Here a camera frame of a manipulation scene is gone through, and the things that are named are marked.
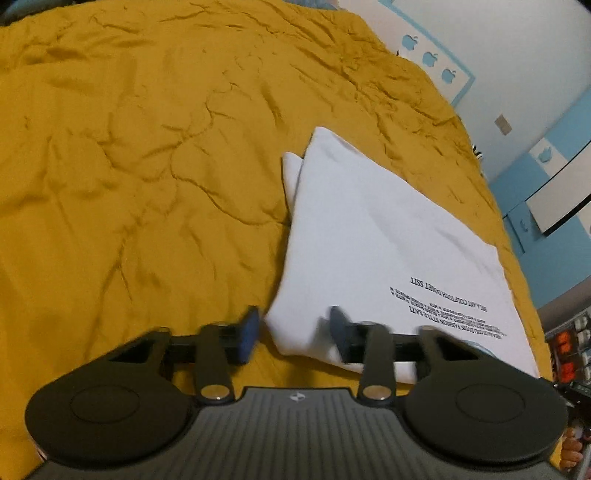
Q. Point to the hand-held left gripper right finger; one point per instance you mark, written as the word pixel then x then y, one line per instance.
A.
pixel 340 333

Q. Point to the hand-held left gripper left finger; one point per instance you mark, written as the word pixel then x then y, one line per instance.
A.
pixel 249 333

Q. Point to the white printed sweatshirt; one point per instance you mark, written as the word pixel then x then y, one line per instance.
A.
pixel 378 249

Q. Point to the person's right hand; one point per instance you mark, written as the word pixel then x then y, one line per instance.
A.
pixel 574 450

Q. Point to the cluttered storage rack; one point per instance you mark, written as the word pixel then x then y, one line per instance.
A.
pixel 572 346

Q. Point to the blue and white wardrobe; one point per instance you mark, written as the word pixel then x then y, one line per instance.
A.
pixel 545 258

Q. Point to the black framed white panel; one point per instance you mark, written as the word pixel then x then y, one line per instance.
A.
pixel 561 203

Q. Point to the yellow bedspread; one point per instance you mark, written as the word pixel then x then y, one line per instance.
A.
pixel 138 161

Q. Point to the white and blue headboard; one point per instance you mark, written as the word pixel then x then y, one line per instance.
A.
pixel 415 46

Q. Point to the blue pillow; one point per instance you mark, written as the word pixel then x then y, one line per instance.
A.
pixel 328 2

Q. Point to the brown wall switch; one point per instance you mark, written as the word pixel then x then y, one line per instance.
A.
pixel 502 123

